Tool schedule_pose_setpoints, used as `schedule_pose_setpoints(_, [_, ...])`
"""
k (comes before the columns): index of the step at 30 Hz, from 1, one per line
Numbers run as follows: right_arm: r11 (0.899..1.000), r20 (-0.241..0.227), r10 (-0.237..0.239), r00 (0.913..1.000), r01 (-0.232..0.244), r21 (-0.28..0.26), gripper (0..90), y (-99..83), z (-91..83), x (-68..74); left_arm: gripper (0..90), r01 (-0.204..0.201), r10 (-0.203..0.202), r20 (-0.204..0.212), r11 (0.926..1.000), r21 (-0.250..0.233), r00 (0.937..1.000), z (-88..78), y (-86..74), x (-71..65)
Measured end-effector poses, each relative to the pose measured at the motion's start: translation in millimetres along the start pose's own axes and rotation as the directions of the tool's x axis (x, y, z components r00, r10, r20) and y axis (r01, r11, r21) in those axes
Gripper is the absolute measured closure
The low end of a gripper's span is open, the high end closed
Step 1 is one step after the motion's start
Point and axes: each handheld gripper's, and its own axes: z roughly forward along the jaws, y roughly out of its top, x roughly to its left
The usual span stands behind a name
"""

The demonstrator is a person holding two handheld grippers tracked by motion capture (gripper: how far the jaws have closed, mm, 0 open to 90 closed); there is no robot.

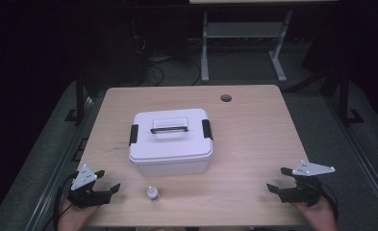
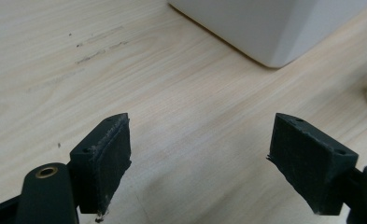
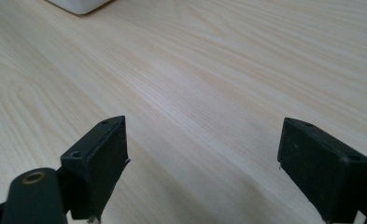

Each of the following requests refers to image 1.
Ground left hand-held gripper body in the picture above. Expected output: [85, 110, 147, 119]
[66, 164, 113, 210]

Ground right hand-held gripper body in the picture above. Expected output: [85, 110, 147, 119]
[278, 160, 336, 207]

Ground small white dropper bottle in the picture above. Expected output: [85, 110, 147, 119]
[146, 186, 161, 202]

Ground white plastic storage box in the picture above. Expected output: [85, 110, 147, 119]
[134, 156, 212, 178]

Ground white box lid black handle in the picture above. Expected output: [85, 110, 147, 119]
[128, 108, 214, 164]

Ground person's left hand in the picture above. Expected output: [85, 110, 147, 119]
[57, 201, 100, 231]

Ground person's right hand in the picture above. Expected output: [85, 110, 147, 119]
[293, 195, 339, 231]

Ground grey metal table stand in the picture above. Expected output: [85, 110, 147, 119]
[200, 10, 293, 84]

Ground left hand-held gripper black cable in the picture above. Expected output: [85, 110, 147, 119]
[52, 172, 79, 231]

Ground grey metal floor rail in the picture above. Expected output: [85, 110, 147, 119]
[324, 95, 378, 223]
[22, 92, 98, 231]

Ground black metal stand post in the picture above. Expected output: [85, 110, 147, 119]
[338, 71, 365, 127]
[64, 75, 87, 125]

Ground black floor cables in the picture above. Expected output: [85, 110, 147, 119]
[132, 35, 204, 87]

